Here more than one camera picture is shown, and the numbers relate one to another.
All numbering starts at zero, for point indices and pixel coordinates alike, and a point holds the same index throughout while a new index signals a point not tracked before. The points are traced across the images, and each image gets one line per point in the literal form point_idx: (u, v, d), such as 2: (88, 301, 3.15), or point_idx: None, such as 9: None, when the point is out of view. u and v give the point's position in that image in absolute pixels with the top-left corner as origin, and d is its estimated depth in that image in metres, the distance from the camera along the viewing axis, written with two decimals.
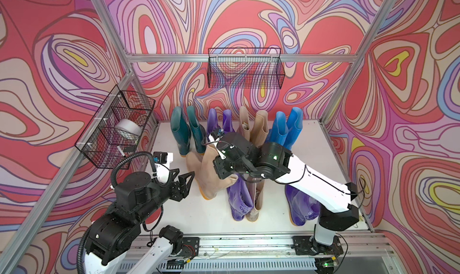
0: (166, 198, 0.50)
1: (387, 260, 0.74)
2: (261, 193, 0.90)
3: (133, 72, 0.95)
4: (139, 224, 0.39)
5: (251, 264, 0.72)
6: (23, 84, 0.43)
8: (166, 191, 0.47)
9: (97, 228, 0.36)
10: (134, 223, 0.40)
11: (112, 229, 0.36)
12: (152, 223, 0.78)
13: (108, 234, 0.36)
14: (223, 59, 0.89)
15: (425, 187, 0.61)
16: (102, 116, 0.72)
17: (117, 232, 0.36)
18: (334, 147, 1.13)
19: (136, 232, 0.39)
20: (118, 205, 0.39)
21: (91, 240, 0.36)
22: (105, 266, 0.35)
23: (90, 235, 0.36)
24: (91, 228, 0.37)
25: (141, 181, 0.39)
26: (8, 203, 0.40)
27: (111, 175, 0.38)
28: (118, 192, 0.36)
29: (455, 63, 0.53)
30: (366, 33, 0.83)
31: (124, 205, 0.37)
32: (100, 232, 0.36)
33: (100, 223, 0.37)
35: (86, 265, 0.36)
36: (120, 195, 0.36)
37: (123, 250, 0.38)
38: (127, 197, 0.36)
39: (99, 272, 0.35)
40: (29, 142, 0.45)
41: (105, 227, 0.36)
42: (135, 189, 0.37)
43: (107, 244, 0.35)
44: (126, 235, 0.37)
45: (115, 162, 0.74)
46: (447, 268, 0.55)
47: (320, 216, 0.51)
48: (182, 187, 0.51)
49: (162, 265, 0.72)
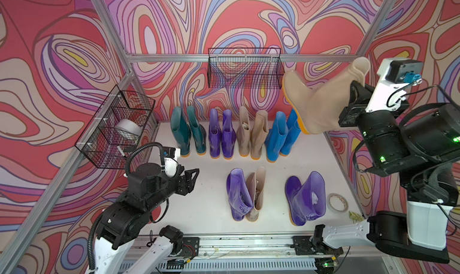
0: (173, 191, 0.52)
1: (387, 260, 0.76)
2: (261, 193, 0.90)
3: (133, 72, 0.95)
4: (148, 212, 0.41)
5: (251, 264, 0.72)
6: (24, 84, 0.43)
8: (173, 184, 0.50)
9: (109, 214, 0.38)
10: (144, 211, 0.42)
11: (123, 216, 0.38)
12: (159, 217, 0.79)
13: (119, 220, 0.37)
14: (223, 59, 0.89)
15: None
16: (102, 116, 0.72)
17: (127, 218, 0.38)
18: (334, 147, 1.13)
19: (146, 220, 0.41)
20: (130, 193, 0.41)
21: (102, 224, 0.38)
22: (115, 250, 0.36)
23: (102, 220, 0.38)
24: (103, 214, 0.38)
25: (153, 169, 0.41)
26: (7, 203, 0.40)
27: (127, 163, 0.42)
28: (131, 180, 0.38)
29: (454, 63, 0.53)
30: (366, 33, 0.83)
31: (136, 193, 0.40)
32: (112, 217, 0.38)
33: (111, 210, 0.39)
35: (96, 250, 0.37)
36: (133, 183, 0.39)
37: (132, 237, 0.39)
38: (140, 184, 0.39)
39: (109, 256, 0.36)
40: (29, 142, 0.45)
41: (117, 213, 0.38)
42: (147, 177, 0.40)
43: (118, 229, 0.37)
44: (136, 221, 0.38)
45: (115, 162, 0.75)
46: (446, 268, 0.56)
47: (379, 237, 0.46)
48: (188, 181, 0.53)
49: (162, 265, 0.72)
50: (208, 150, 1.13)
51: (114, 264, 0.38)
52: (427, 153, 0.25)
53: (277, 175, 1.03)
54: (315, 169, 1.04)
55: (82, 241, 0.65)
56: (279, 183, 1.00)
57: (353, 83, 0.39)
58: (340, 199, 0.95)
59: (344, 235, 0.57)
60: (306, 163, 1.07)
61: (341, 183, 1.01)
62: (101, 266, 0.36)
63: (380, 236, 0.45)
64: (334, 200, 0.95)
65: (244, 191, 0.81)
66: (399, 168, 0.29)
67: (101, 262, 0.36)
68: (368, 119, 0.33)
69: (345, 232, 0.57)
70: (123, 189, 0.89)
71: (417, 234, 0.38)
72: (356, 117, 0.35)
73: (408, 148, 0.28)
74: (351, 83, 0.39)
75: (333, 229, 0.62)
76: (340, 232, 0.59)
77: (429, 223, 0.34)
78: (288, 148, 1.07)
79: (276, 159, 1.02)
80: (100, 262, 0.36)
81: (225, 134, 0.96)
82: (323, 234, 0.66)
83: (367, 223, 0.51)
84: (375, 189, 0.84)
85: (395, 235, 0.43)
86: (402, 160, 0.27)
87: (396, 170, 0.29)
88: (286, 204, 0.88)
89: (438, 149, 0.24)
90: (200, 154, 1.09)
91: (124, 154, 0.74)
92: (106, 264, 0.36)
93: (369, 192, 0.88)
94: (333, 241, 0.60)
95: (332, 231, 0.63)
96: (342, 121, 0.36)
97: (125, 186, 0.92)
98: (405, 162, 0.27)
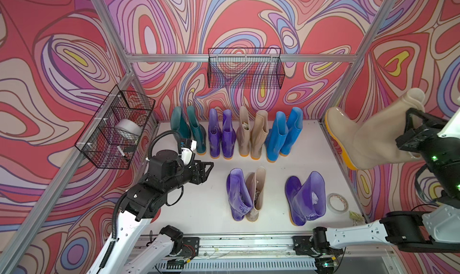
0: (187, 180, 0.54)
1: (387, 260, 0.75)
2: (261, 193, 0.90)
3: (133, 71, 0.95)
4: (166, 193, 0.46)
5: (251, 264, 0.72)
6: (24, 84, 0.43)
8: (188, 173, 0.54)
9: (134, 191, 0.43)
10: (163, 191, 0.46)
11: (146, 195, 0.43)
12: (172, 201, 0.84)
13: (142, 197, 0.43)
14: (223, 59, 0.89)
15: (426, 187, 0.60)
16: (102, 116, 0.72)
17: (150, 197, 0.42)
18: (334, 147, 1.13)
19: (166, 200, 0.47)
20: (150, 175, 0.46)
21: (127, 199, 0.43)
22: (137, 223, 0.40)
23: (127, 196, 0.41)
24: (128, 192, 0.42)
25: (171, 154, 0.47)
26: (8, 203, 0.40)
27: (149, 148, 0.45)
28: (152, 163, 0.44)
29: (455, 63, 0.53)
30: (366, 33, 0.83)
31: (156, 175, 0.45)
32: (138, 193, 0.43)
33: (135, 189, 0.44)
35: (119, 221, 0.41)
36: (153, 165, 0.44)
37: (153, 214, 0.44)
38: (160, 166, 0.43)
39: (131, 228, 0.40)
40: (29, 142, 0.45)
41: (141, 190, 0.44)
42: (167, 160, 0.45)
43: (141, 206, 0.42)
44: (157, 200, 0.43)
45: (115, 162, 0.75)
46: (446, 268, 0.56)
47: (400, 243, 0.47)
48: (201, 171, 0.57)
49: (162, 265, 0.72)
50: (208, 150, 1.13)
51: (135, 237, 0.41)
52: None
53: (277, 175, 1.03)
54: (315, 169, 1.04)
55: (82, 242, 0.65)
56: (279, 183, 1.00)
57: (412, 110, 0.39)
58: (340, 199, 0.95)
59: (356, 238, 0.56)
60: (306, 163, 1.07)
61: (341, 183, 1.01)
62: (122, 237, 0.40)
63: (403, 238, 0.47)
64: (334, 199, 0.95)
65: (244, 191, 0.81)
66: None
67: (123, 232, 0.40)
68: (439, 142, 0.31)
69: (358, 235, 0.56)
70: (123, 189, 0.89)
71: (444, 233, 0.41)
72: (423, 141, 0.34)
73: None
74: (409, 110, 0.40)
75: (340, 232, 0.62)
76: (351, 235, 0.58)
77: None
78: (289, 148, 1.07)
79: (276, 159, 1.02)
80: (121, 233, 0.40)
81: (225, 134, 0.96)
82: (328, 238, 0.64)
83: (381, 225, 0.52)
84: (375, 187, 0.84)
85: (411, 234, 0.46)
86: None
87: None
88: (286, 204, 0.88)
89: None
90: (201, 154, 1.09)
91: (123, 155, 0.74)
92: (127, 235, 0.40)
93: (369, 191, 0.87)
94: (340, 244, 0.60)
95: (338, 234, 0.62)
96: (403, 144, 0.35)
97: (126, 186, 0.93)
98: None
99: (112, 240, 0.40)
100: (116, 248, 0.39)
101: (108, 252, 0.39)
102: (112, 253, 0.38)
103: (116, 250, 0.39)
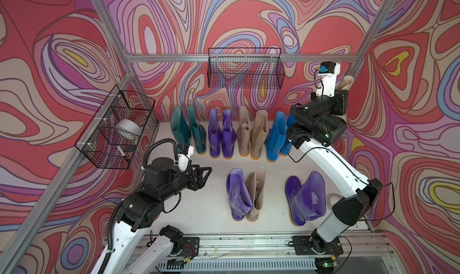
0: (184, 186, 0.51)
1: (387, 260, 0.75)
2: (261, 193, 0.90)
3: (133, 72, 0.95)
4: (162, 202, 0.46)
5: (251, 264, 0.72)
6: (24, 84, 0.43)
8: (185, 180, 0.54)
9: (130, 201, 0.43)
10: (160, 199, 0.46)
11: (142, 204, 0.43)
12: (170, 207, 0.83)
13: (138, 207, 0.42)
14: (223, 59, 0.89)
15: (425, 187, 0.61)
16: (102, 116, 0.72)
17: (145, 206, 0.42)
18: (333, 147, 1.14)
19: (162, 208, 0.47)
20: (147, 184, 0.45)
21: (123, 209, 0.43)
22: (133, 232, 0.40)
23: (123, 205, 0.43)
24: (124, 202, 0.43)
25: (166, 163, 0.46)
26: (8, 203, 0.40)
27: (145, 156, 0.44)
28: (147, 172, 0.43)
29: (455, 63, 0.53)
30: (366, 33, 0.83)
31: (152, 184, 0.44)
32: (133, 202, 0.43)
33: (131, 198, 0.44)
35: (115, 232, 0.41)
36: (149, 174, 0.43)
37: (148, 223, 0.44)
38: (156, 175, 0.43)
39: (127, 238, 0.40)
40: (29, 142, 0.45)
41: (138, 200, 0.43)
42: (163, 169, 0.44)
43: (138, 215, 0.41)
44: (153, 209, 0.43)
45: (115, 162, 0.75)
46: (447, 269, 0.55)
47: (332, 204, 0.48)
48: (199, 177, 0.56)
49: (162, 265, 0.72)
50: (208, 150, 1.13)
51: (131, 247, 0.42)
52: (314, 129, 0.45)
53: (277, 175, 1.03)
54: (314, 169, 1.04)
55: (82, 241, 0.65)
56: (279, 183, 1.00)
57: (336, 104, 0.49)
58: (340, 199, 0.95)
59: (327, 222, 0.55)
60: (306, 162, 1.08)
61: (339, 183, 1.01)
62: (118, 248, 0.40)
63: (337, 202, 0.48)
64: (334, 199, 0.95)
65: (244, 192, 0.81)
66: (299, 119, 0.48)
67: (119, 244, 0.40)
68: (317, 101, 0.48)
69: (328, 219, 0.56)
70: (122, 188, 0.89)
71: (338, 183, 0.47)
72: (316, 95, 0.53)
73: (315, 122, 0.45)
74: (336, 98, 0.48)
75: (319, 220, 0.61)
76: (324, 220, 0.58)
77: (326, 155, 0.48)
78: (288, 148, 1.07)
79: (275, 159, 1.02)
80: (117, 244, 0.40)
81: (225, 134, 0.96)
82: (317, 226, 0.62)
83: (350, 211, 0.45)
84: None
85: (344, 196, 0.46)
86: (309, 116, 0.46)
87: (297, 118, 0.48)
88: (286, 204, 0.88)
89: (319, 132, 0.44)
90: (201, 153, 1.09)
91: (123, 155, 0.74)
92: (123, 246, 0.40)
93: None
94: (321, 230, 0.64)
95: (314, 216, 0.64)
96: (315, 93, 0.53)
97: (125, 186, 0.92)
98: (308, 118, 0.46)
99: (108, 250, 0.39)
100: (112, 259, 0.39)
101: (105, 262, 0.39)
102: (108, 265, 0.38)
103: (111, 264, 0.39)
